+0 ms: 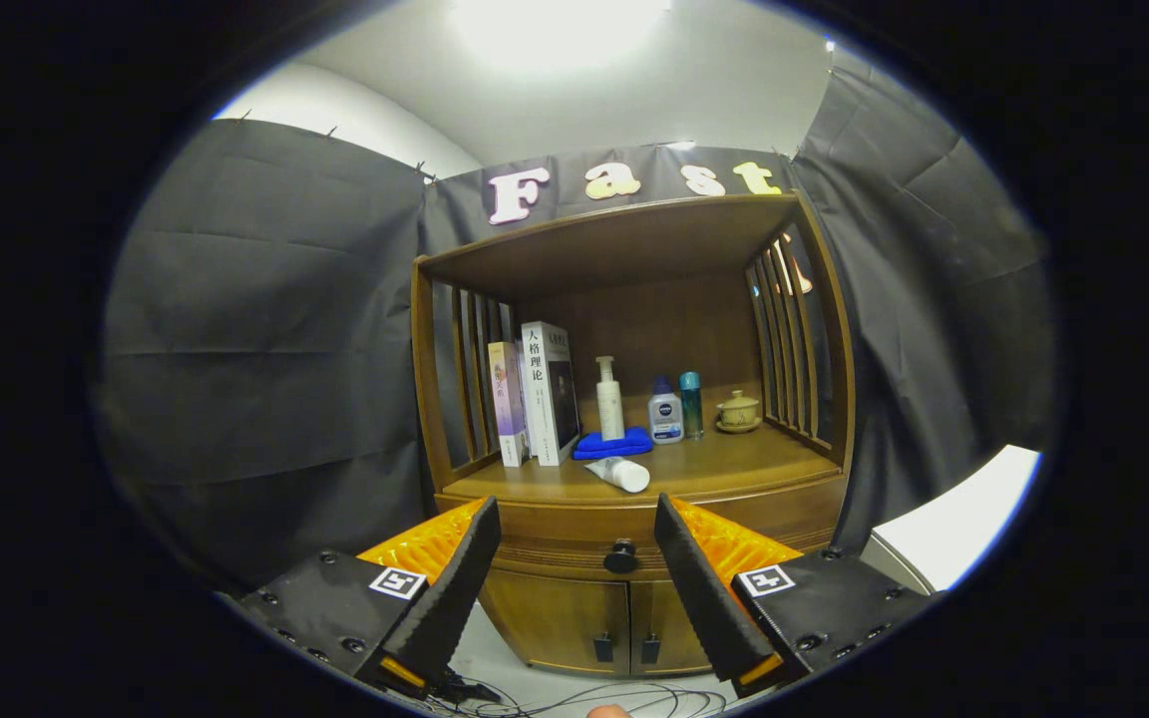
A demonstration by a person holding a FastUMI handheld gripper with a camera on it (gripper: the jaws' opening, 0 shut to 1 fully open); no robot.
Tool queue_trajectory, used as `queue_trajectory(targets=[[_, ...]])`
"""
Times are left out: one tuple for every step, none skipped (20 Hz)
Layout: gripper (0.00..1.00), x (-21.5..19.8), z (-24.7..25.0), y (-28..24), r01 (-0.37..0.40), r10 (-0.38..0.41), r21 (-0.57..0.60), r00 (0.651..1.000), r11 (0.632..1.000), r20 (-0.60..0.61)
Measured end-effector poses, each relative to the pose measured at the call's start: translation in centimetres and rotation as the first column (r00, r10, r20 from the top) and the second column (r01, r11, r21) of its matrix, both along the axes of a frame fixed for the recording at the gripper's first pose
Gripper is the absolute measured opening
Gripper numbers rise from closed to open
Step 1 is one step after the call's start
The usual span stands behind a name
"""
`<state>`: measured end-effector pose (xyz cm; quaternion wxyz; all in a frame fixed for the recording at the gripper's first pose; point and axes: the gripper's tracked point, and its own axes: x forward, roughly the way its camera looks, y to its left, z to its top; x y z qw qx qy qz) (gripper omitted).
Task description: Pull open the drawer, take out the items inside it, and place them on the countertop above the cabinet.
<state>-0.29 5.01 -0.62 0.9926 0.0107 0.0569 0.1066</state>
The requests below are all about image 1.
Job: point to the white pump bottle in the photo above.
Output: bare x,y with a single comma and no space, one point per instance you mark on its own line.
610,409

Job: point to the teal slim bottle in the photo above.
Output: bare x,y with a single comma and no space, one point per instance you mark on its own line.
691,409

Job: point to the purple book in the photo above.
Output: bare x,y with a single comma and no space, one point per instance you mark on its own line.
507,399

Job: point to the blue folded cloth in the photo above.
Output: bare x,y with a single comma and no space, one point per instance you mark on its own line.
599,447

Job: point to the wooden cabinet door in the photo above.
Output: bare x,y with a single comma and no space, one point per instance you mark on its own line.
555,618
674,628

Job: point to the black backdrop cloth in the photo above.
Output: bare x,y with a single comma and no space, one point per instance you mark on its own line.
255,349

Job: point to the yellow lidded teacup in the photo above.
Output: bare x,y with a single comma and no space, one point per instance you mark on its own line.
738,412

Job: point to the thick white book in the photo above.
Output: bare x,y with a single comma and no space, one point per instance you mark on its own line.
540,399

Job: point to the white table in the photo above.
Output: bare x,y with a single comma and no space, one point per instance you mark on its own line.
954,519

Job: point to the white bottle with blue cap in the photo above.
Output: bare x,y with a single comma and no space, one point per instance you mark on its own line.
666,417

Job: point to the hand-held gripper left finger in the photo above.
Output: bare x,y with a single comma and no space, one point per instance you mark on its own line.
455,588

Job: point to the wooden countertop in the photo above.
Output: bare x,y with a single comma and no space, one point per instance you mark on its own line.
724,464

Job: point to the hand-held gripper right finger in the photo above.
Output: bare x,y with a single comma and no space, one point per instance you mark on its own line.
704,588

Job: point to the brown wooden drawer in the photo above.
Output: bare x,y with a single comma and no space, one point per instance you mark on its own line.
574,538

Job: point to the white squeeze tube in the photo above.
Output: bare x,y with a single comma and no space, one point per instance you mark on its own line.
624,475

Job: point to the brown wooden cabinet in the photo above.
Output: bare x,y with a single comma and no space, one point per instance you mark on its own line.
614,239

